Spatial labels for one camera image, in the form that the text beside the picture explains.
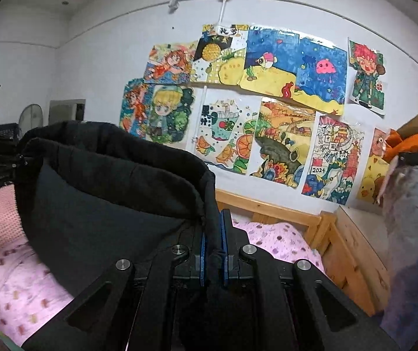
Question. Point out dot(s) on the orange fruit drawing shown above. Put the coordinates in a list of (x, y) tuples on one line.
[(224, 136)]

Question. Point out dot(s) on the orange plush toy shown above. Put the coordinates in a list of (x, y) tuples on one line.
[(403, 140)]

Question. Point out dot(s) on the black padded jacket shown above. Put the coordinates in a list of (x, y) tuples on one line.
[(89, 194)]

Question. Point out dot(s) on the wooden bed frame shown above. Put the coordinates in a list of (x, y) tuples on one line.
[(332, 242)]

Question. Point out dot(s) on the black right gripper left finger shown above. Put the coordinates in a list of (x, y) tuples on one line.
[(157, 305)]

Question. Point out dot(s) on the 2024 dragon drawing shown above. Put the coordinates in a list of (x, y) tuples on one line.
[(335, 161)]

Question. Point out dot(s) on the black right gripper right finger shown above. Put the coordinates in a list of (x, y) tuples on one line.
[(280, 296)]

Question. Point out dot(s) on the pink fruit print quilt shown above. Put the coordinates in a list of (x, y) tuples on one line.
[(30, 296)]

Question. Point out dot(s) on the grey blue bagged bedding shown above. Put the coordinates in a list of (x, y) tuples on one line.
[(400, 210)]

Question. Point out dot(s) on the blond boy cartoon drawing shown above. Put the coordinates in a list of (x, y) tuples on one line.
[(170, 113)]

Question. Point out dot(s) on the blue sea jellyfish drawing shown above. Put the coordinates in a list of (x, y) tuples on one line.
[(293, 65)]

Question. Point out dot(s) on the yellow chick bear drawing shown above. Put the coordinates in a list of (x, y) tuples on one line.
[(375, 170)]

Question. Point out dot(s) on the pineapple yellow drawing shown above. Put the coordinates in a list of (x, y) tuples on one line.
[(220, 54)]

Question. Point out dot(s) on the red haired boy drawing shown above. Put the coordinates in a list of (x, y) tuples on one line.
[(368, 88)]

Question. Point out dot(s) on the red haired girl drawing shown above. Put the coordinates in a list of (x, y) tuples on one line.
[(135, 108)]

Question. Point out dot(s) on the white standing fan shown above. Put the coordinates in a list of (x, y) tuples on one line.
[(30, 118)]

